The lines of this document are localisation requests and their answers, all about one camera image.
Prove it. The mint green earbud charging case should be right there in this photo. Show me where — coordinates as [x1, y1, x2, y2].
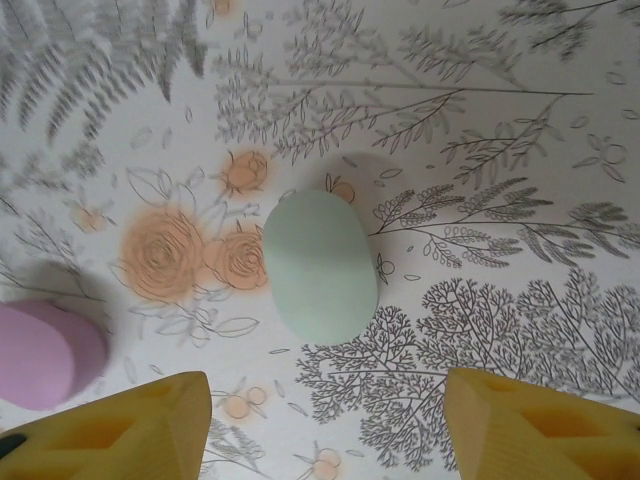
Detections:
[262, 188, 380, 346]

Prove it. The pink earbud charging case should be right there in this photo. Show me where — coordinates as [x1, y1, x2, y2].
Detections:
[0, 298, 110, 412]

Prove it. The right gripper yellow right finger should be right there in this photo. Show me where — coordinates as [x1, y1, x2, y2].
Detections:
[444, 368, 640, 480]

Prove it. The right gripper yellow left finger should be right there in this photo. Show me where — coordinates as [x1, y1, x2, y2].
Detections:
[0, 370, 214, 480]

